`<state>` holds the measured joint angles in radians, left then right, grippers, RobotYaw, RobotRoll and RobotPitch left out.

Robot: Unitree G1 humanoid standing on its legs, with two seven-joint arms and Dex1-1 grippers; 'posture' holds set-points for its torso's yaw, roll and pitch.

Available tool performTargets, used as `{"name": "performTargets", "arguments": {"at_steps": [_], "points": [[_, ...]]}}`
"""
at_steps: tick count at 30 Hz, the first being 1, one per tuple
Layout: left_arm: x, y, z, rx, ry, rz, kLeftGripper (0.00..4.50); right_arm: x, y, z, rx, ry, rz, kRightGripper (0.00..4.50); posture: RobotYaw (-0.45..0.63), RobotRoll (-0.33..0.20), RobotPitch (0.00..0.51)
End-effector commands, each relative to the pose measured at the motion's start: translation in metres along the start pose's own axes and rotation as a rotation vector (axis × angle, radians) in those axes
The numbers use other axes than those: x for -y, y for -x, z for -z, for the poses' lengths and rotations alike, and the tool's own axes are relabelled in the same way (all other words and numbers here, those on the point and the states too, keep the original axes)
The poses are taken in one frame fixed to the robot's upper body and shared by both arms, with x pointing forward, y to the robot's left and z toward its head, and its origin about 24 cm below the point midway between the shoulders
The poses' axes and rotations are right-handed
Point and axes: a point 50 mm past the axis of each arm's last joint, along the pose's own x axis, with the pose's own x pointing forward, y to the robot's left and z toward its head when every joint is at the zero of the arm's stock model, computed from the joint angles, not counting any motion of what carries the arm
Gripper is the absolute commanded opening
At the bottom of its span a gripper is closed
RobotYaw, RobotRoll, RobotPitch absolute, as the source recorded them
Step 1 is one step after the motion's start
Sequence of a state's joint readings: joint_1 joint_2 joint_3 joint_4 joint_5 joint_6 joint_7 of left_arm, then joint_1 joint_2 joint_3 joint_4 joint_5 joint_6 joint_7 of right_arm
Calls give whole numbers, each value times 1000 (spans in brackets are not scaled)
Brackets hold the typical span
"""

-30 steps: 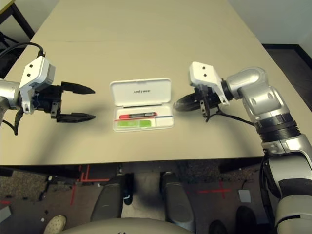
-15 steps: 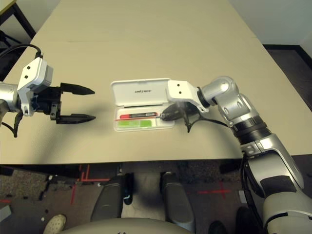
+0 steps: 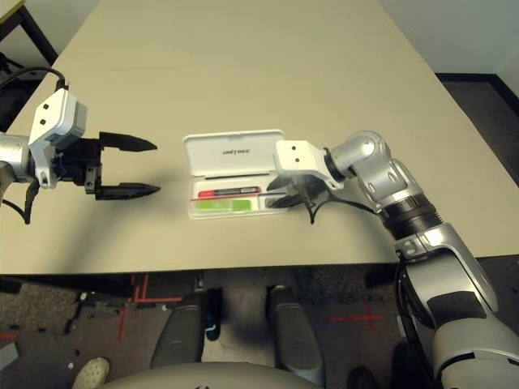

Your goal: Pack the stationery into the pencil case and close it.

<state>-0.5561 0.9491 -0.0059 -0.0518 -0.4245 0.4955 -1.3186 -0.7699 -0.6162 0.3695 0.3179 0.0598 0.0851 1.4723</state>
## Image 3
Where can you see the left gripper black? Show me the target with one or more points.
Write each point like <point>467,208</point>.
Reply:
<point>77,166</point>

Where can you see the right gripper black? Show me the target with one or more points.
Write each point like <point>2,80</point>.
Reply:
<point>310,190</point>

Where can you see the black marker with red cap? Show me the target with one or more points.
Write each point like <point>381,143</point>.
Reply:
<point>227,191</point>

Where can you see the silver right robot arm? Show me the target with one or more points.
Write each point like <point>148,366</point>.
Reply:
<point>377,162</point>

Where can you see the white plastic pencil case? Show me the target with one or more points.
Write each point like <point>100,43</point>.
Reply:
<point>211,162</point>

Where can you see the grey robot right leg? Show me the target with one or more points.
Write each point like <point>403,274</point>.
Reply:
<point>296,332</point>

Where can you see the grey robot leg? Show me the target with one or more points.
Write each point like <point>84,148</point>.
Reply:
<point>296,332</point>
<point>182,332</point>

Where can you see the black tripod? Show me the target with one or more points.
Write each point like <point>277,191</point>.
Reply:
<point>6,65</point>

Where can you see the grey robot left leg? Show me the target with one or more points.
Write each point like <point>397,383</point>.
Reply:
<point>182,332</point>

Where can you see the side table with black legs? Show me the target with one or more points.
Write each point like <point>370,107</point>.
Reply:
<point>8,12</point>

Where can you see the grey robot torso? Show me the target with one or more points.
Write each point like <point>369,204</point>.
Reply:
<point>211,377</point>

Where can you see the black shoe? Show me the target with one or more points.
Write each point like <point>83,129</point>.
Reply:
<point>409,368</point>
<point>363,379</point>

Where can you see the white shoe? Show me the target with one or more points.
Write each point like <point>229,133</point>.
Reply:
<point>92,373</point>

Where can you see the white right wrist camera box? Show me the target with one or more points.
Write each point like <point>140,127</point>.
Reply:
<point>296,156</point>

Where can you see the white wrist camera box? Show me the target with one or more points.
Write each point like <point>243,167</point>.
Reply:
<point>296,156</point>
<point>57,113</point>

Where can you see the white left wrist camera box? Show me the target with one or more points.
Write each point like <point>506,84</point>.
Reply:
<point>57,113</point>

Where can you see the black wall baseboard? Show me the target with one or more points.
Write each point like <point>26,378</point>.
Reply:
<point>466,75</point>

